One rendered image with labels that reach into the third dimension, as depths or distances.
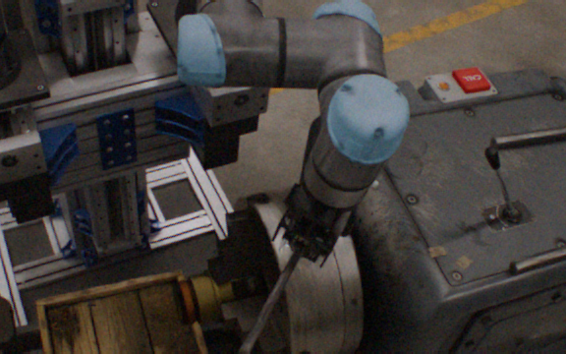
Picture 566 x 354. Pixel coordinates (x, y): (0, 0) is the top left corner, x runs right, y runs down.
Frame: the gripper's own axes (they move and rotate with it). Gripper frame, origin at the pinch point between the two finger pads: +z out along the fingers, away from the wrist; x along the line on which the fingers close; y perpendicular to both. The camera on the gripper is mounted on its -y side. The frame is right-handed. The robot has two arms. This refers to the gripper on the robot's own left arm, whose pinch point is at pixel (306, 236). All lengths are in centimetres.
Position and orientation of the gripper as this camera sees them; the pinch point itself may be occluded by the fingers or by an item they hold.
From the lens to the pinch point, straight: 96.2
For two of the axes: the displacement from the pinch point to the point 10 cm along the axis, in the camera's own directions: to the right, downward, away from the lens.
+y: -4.5, 7.4, -5.0
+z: -1.7, 4.7, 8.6
